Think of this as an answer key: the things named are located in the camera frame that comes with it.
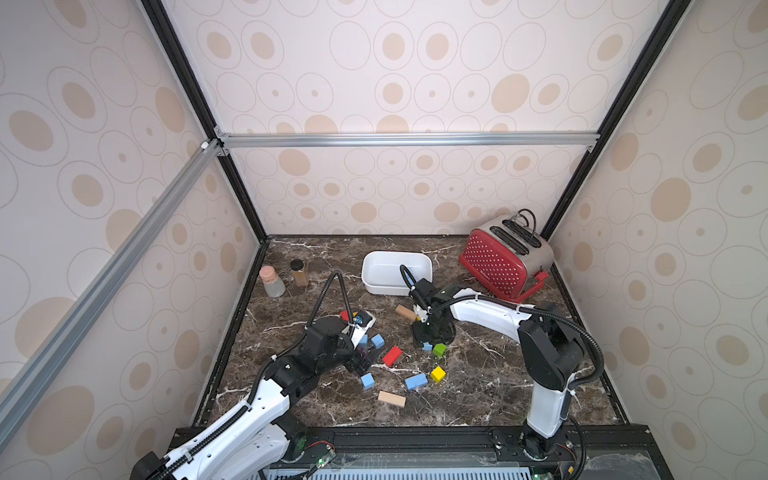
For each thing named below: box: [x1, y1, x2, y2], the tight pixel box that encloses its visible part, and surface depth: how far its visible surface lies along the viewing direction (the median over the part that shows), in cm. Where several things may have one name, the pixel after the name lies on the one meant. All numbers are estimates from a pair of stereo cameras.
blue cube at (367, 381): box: [360, 373, 375, 390], surface depth 84 cm
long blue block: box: [405, 373, 428, 390], surface depth 85 cm
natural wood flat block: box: [378, 390, 407, 407], surface depth 82 cm
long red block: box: [382, 346, 403, 368], surface depth 91 cm
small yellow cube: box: [430, 365, 447, 383], surface depth 85 cm
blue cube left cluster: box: [371, 334, 385, 349], surface depth 91 cm
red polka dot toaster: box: [460, 216, 555, 303], surface depth 96 cm
